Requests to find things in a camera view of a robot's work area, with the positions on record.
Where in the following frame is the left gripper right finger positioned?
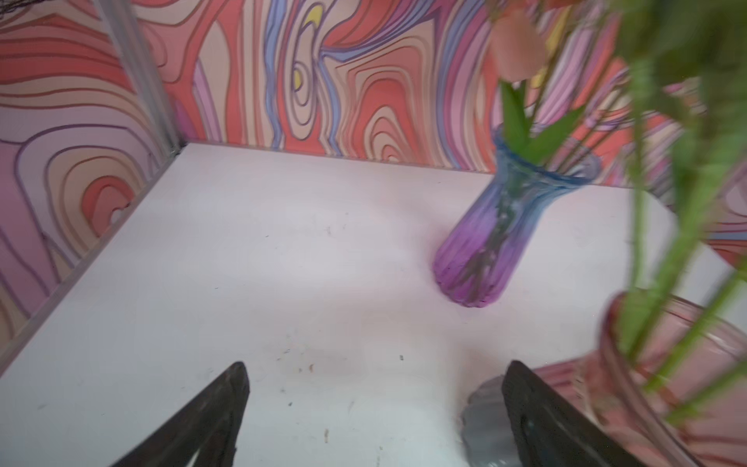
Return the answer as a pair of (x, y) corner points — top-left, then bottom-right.
(501, 360), (644, 467)

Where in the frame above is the pale pink rose stem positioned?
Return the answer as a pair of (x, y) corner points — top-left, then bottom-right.
(610, 1), (746, 362)

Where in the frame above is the single pink bud stem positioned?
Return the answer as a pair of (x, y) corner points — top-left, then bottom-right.
(488, 1), (586, 167)

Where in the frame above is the coral rose stem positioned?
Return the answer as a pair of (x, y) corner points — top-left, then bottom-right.
(643, 256), (746, 393)

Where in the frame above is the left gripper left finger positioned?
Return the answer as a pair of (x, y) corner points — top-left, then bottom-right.
(115, 361), (250, 466)

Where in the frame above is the purple-blue glass vase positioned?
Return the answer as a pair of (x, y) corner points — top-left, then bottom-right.
(432, 128), (601, 307)

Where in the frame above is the red-grey glass vase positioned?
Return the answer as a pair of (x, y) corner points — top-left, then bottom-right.
(461, 297), (746, 466)

